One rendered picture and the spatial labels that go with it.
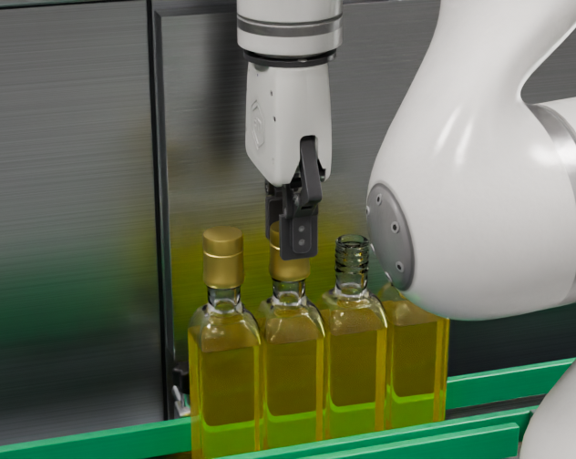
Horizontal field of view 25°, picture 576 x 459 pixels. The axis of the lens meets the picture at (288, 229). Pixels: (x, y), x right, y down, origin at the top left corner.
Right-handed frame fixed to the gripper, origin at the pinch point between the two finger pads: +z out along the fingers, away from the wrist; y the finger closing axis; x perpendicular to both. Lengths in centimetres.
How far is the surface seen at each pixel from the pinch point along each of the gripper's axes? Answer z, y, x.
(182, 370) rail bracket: 15.1, -5.1, -8.9
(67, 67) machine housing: -11.2, -15.2, -16.0
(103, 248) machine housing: 6.5, -15.2, -13.9
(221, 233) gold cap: 0.0, -0.2, -6.1
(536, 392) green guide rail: 22.7, -3.6, 26.3
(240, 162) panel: -1.7, -12.2, -1.2
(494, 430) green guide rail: 19.9, 5.8, 17.3
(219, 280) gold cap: 3.5, 1.2, -6.7
